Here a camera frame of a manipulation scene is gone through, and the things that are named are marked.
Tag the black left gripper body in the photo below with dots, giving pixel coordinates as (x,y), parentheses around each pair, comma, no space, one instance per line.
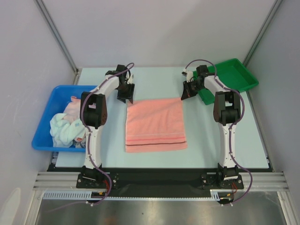
(121,86)

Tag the green plastic tray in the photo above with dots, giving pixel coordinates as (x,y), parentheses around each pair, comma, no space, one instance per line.
(233,74)

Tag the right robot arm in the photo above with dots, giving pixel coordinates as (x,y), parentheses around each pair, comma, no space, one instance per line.
(227,112)

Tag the light blue towel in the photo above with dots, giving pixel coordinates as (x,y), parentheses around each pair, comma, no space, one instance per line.
(65,130)

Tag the aluminium frame rail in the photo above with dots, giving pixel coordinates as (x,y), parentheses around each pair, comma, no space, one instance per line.
(262,181)

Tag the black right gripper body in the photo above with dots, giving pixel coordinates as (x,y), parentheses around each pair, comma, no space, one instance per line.
(189,86)

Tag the pale pink towel in bin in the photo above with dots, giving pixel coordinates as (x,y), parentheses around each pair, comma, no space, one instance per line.
(72,111)

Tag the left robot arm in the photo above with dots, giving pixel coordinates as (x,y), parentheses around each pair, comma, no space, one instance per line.
(94,114)

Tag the blue plastic bin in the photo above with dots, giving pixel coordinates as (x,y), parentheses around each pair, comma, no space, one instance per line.
(57,102)

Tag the white slotted cable duct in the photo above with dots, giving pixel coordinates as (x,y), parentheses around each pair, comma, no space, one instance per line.
(199,195)

